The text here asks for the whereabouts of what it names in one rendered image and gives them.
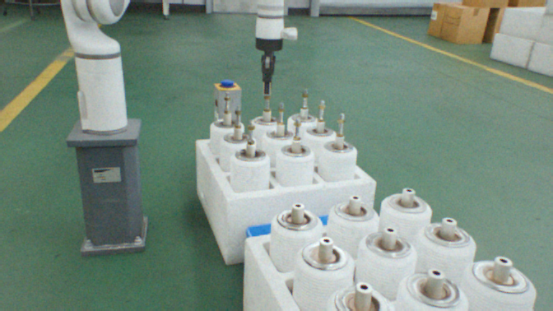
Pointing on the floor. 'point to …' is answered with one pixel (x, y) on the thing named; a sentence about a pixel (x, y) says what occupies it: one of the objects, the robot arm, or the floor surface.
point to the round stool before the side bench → (31, 6)
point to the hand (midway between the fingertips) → (267, 87)
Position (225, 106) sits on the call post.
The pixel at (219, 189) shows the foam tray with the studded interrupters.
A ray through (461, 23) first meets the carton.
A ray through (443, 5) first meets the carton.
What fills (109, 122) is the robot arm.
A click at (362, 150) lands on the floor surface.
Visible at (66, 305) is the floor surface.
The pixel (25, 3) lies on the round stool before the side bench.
